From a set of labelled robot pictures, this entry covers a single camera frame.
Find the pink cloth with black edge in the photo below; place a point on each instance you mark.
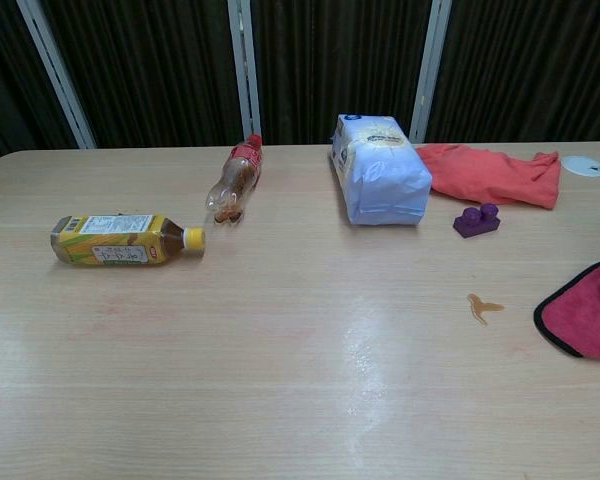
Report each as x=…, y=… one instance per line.
x=585, y=315

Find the orange red cloth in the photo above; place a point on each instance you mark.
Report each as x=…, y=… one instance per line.
x=480, y=172

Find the red label cola bottle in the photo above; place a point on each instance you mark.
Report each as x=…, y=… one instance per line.
x=240, y=170

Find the light blue paper bag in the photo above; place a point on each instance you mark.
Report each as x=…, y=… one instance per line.
x=380, y=175

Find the purple toy brick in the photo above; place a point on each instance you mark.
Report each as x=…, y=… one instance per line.
x=475, y=225

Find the yellow label tea bottle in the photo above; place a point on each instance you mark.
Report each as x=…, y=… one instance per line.
x=120, y=240

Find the grey metal partition post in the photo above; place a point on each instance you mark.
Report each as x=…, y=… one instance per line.
x=57, y=75
x=246, y=75
x=430, y=75

